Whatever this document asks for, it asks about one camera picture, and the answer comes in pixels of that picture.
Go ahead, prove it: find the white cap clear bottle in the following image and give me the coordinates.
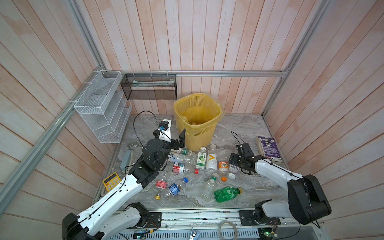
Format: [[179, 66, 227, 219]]
[[228, 165, 240, 180]]

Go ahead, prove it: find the red label clear bottle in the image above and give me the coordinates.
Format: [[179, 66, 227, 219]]
[[171, 162, 200, 175]]

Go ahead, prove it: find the lime label white bottle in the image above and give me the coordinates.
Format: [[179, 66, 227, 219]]
[[196, 147, 207, 170]]

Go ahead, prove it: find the green soda bottle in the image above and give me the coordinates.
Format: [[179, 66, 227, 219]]
[[214, 187, 243, 203]]

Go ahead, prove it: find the green cap clear bottle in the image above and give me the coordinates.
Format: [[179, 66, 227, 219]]
[[202, 177, 217, 199]]

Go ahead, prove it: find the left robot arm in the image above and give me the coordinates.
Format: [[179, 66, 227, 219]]
[[62, 131, 186, 240]]

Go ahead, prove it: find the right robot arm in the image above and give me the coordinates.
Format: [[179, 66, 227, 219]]
[[229, 143, 332, 225]]

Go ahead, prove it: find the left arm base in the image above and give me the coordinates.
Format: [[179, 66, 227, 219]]
[[123, 203, 162, 229]]

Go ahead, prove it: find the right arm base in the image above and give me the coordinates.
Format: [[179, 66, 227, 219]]
[[238, 200, 281, 226]]

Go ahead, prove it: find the yellow ribbed trash bin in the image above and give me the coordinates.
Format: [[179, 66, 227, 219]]
[[174, 93, 225, 151]]

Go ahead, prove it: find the yellow plastic bin liner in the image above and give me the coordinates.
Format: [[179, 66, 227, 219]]
[[174, 93, 225, 136]]

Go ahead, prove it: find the crane label clear bottle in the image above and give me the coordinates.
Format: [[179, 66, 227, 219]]
[[177, 148, 193, 155]]

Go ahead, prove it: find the oolong tea label bottle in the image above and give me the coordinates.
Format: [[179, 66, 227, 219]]
[[167, 152, 191, 164]]

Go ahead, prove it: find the purple paperback book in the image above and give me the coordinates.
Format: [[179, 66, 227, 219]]
[[256, 136, 283, 163]]

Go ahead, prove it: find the yellow cap red bottle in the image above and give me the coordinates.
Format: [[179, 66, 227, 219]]
[[155, 179, 167, 200]]

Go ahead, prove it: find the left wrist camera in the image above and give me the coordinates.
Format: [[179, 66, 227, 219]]
[[159, 119, 172, 143]]

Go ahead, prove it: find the black mesh wall basket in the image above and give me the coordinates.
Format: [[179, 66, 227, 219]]
[[121, 73, 178, 101]]

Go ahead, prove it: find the coiled grey cable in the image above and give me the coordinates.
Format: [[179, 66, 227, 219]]
[[217, 220, 239, 240]]

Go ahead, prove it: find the white wire mesh shelf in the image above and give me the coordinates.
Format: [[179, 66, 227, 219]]
[[75, 71, 132, 144]]

